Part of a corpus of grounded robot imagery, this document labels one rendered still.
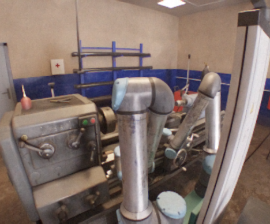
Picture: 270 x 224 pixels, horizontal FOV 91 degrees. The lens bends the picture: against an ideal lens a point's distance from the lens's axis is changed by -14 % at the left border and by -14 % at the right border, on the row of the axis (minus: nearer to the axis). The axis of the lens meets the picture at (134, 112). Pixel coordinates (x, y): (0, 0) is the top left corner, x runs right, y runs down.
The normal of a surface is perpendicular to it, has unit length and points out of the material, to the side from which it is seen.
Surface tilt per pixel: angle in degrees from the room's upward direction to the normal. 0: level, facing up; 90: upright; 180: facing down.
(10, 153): 90
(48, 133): 90
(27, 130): 90
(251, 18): 90
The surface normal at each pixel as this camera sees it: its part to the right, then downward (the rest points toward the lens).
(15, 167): 0.58, 0.26
